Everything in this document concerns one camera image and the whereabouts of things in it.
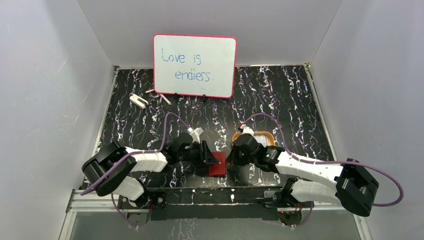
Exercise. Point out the white board with red frame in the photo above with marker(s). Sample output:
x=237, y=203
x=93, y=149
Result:
x=194, y=65

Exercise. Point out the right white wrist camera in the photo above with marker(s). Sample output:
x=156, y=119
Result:
x=244, y=129

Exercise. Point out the white marker pen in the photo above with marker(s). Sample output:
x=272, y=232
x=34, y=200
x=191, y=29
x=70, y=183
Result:
x=165, y=99

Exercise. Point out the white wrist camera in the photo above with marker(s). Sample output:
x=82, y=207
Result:
x=195, y=133
x=244, y=129

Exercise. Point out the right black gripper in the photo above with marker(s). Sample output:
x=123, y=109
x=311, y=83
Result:
x=233, y=159

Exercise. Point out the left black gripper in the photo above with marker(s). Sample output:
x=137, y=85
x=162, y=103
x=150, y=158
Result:
x=204, y=153

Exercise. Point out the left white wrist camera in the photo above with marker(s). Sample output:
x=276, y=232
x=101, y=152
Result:
x=195, y=133

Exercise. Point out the tan oval card tray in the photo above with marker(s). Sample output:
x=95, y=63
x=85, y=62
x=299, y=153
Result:
x=271, y=138

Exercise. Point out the cards in tray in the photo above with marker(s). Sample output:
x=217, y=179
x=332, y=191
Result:
x=262, y=139

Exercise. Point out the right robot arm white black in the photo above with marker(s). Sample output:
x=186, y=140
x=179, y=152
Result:
x=348, y=184

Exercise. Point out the white board eraser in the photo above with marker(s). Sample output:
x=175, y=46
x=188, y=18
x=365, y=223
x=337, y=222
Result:
x=138, y=101

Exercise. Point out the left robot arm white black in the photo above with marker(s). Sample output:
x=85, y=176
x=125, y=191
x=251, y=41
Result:
x=108, y=171

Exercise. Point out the red leather card holder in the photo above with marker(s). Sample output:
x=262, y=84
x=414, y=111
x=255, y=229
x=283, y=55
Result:
x=220, y=169

